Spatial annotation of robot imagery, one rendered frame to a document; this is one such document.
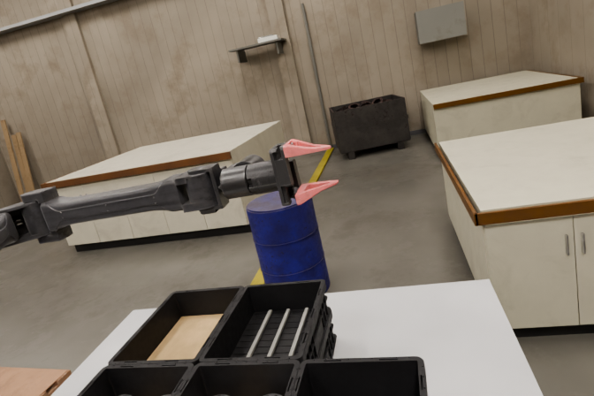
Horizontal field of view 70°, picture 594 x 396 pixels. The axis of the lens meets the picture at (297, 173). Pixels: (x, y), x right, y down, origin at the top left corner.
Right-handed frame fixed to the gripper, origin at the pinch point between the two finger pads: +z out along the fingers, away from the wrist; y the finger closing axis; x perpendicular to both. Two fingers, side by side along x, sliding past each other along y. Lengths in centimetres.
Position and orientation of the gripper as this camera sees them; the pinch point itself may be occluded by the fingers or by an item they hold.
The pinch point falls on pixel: (329, 165)
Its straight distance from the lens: 73.6
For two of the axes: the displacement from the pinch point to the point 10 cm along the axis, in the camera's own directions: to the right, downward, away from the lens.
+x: -2.0, 2.6, -9.5
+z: 9.5, -1.7, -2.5
